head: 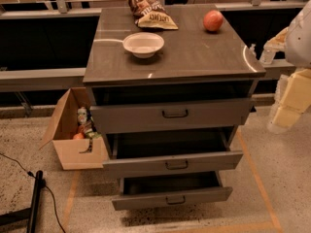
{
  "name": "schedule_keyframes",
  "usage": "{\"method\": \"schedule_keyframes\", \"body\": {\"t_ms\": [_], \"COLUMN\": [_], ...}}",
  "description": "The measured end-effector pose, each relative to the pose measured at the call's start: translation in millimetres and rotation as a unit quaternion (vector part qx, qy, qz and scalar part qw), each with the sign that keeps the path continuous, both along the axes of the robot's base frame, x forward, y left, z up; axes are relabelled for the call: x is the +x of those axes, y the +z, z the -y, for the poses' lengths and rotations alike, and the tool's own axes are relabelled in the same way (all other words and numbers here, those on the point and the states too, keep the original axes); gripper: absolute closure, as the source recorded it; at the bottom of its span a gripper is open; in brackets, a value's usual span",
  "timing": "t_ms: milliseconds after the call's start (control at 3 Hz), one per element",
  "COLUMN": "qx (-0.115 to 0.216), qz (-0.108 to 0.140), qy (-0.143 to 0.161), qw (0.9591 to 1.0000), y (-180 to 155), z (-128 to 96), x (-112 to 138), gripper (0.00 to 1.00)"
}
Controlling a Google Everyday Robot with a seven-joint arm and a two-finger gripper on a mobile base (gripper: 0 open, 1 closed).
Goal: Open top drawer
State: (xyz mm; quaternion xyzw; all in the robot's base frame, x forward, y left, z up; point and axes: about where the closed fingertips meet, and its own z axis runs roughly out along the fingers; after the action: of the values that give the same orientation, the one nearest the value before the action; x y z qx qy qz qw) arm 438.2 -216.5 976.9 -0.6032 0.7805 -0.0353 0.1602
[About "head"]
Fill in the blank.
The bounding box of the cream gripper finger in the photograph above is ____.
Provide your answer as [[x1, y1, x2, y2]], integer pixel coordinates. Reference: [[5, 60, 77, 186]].
[[267, 104, 300, 134], [281, 69, 311, 114]]

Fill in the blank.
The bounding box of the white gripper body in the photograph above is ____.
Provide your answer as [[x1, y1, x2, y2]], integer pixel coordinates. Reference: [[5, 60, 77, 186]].
[[275, 68, 311, 114]]

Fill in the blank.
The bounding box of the grey top drawer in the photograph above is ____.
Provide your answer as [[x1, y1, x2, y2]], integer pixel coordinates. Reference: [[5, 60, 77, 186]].
[[90, 99, 251, 134]]

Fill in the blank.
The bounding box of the grey drawer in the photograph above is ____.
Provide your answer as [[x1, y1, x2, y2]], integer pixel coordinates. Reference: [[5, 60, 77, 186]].
[[90, 99, 251, 134], [103, 128, 243, 178], [112, 171, 232, 211]]

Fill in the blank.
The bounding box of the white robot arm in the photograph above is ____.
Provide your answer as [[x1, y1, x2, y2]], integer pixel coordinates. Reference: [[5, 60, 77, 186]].
[[267, 1, 311, 134]]

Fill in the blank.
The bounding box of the grey drawer cabinet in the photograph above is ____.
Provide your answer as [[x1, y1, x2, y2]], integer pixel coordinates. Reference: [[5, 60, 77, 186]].
[[83, 3, 267, 153]]

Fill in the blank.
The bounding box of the grey middle drawer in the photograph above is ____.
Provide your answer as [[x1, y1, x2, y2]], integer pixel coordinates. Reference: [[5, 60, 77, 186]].
[[103, 128, 243, 178]]

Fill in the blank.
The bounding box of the grey bottom drawer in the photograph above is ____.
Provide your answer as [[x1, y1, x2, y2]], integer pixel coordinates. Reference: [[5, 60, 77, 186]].
[[112, 171, 232, 211]]

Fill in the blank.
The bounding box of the small clear bottle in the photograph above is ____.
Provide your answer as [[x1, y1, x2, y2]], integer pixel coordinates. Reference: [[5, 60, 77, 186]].
[[249, 44, 257, 57]]

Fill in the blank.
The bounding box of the red apple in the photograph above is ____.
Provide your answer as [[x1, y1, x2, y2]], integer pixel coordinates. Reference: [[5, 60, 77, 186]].
[[203, 10, 224, 32]]

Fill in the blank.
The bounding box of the white bowl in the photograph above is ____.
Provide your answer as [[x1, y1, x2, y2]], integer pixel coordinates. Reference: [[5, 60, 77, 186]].
[[122, 32, 164, 58]]

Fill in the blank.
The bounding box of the brown chip bag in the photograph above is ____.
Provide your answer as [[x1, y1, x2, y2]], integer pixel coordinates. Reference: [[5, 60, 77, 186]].
[[127, 0, 178, 30]]

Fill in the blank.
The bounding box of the green packet in box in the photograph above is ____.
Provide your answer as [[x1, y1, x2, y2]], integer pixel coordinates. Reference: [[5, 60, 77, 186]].
[[85, 130, 100, 139]]

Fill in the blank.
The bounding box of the white packet in box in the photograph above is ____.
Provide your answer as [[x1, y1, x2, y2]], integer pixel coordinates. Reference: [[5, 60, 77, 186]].
[[77, 107, 87, 125]]

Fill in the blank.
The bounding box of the orange fruit in box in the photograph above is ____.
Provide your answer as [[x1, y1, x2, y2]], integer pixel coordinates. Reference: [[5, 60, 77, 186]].
[[73, 133, 85, 140]]

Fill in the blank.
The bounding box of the cardboard box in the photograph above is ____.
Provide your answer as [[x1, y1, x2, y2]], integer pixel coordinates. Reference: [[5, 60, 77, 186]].
[[40, 87, 108, 170]]

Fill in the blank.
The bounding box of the black stand leg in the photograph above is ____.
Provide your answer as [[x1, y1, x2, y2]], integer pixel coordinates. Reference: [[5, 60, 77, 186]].
[[0, 170, 45, 233]]

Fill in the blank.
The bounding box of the black cable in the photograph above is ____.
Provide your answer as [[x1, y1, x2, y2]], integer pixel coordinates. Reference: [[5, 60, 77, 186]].
[[0, 151, 67, 233]]

